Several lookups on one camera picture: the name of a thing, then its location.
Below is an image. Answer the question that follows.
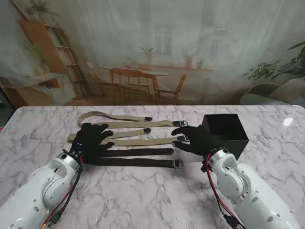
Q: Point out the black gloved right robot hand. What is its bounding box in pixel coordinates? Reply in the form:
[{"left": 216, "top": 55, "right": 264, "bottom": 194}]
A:
[{"left": 171, "top": 124, "right": 218, "bottom": 157}]

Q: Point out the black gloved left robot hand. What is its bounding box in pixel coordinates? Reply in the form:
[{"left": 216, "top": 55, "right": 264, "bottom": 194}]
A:
[{"left": 70, "top": 122, "right": 115, "bottom": 165}]

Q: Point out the black woven belt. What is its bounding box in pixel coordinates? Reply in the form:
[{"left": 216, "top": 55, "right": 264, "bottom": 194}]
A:
[{"left": 83, "top": 147, "right": 183, "bottom": 169}]

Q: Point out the black square storage box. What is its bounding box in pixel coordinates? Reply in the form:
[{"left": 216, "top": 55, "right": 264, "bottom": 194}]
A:
[{"left": 202, "top": 114, "right": 249, "bottom": 160}]

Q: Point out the beige woven belt folded flat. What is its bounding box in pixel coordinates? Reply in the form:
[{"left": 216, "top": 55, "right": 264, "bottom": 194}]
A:
[{"left": 68, "top": 127, "right": 191, "bottom": 146}]

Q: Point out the beige woven belt looped end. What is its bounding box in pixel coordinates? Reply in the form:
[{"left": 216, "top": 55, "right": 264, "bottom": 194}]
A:
[{"left": 78, "top": 111, "right": 189, "bottom": 131}]

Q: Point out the printed room scene backdrop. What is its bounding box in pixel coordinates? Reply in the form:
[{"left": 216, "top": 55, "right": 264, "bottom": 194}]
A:
[{"left": 0, "top": 0, "right": 305, "bottom": 107}]

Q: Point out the left arm red black cable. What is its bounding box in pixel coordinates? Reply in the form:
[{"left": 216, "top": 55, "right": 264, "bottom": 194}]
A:
[{"left": 41, "top": 152, "right": 84, "bottom": 229}]

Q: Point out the arm red black cable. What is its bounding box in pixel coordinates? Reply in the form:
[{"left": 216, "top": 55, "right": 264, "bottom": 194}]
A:
[
  {"left": 202, "top": 152, "right": 245, "bottom": 229},
  {"left": 41, "top": 152, "right": 84, "bottom": 229}
]

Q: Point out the right arm red black cable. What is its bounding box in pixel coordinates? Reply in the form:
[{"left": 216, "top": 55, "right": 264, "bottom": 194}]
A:
[{"left": 202, "top": 152, "right": 245, "bottom": 229}]

